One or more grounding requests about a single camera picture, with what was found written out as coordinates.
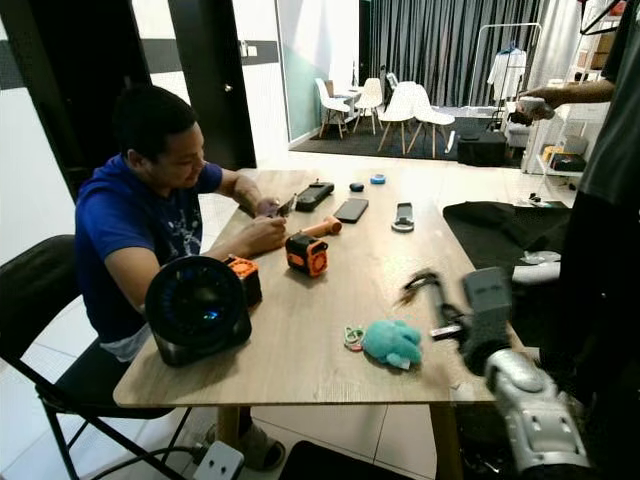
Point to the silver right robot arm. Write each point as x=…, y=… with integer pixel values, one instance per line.
x=535, y=415

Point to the brown cardboard box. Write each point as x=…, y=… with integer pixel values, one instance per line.
x=600, y=50

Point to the small blue round disc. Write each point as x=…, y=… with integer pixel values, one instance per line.
x=377, y=179

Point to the small black silver remote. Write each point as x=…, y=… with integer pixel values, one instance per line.
x=403, y=216

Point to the orange black box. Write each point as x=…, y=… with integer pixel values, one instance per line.
x=246, y=272

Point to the white hanging garment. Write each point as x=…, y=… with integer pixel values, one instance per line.
x=507, y=74

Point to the black floor mat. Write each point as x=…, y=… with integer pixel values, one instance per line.
x=360, y=465

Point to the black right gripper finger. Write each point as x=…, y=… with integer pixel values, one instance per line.
x=452, y=312
x=430, y=292

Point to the black door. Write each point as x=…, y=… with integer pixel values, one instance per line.
x=90, y=60

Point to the dark grey rug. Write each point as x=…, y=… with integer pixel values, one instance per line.
x=360, y=147

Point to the black round fan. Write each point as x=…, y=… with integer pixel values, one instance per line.
x=198, y=310

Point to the white power strip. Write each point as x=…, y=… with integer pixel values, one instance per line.
x=219, y=464

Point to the black storage box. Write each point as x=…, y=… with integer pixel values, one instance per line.
x=483, y=150

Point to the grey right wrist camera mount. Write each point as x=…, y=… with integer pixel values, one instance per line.
x=490, y=295

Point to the orange black tape measure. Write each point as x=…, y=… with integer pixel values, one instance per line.
x=306, y=255

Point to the black door panel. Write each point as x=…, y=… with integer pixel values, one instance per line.
x=212, y=70

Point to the small white cup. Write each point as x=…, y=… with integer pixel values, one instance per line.
x=531, y=104

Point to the seated man blue shirt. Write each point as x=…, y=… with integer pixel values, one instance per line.
x=120, y=215

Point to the small white wall switch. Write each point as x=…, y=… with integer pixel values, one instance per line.
x=248, y=49

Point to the white clothes rack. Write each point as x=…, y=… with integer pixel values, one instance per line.
x=505, y=26

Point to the light wooden table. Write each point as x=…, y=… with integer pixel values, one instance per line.
x=350, y=300

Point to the black folding chair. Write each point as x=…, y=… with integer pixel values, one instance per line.
x=35, y=295

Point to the black box on shelf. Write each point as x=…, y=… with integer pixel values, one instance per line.
x=568, y=162

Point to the white shelf unit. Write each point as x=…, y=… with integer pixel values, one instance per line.
x=570, y=135

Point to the dark grey curtain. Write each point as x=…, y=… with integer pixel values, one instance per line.
x=430, y=40

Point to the standing person dark shirt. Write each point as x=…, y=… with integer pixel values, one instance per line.
x=605, y=200

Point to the dark grey smartphone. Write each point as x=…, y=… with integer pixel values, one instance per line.
x=351, y=210

